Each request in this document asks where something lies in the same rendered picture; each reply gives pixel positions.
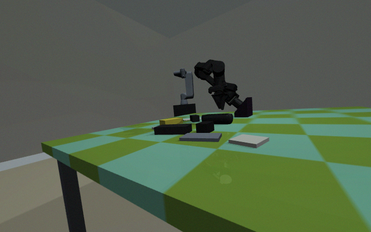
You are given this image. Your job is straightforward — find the olive yellow rectangular block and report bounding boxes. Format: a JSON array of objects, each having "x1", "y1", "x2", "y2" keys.
[{"x1": 159, "y1": 117, "x2": 183, "y2": 125}]

